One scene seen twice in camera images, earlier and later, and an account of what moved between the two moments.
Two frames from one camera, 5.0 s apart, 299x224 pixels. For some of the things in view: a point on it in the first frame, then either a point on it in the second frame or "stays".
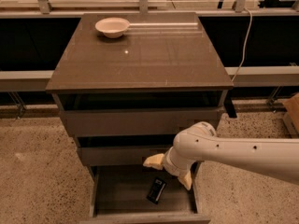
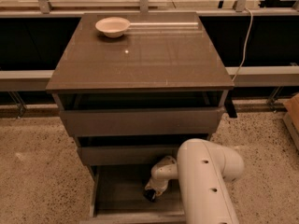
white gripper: x=170 y=165 -> x=156 y=184
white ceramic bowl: x=112 y=27 stays
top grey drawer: x=136 y=122 stays
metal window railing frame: x=43 y=8 stays
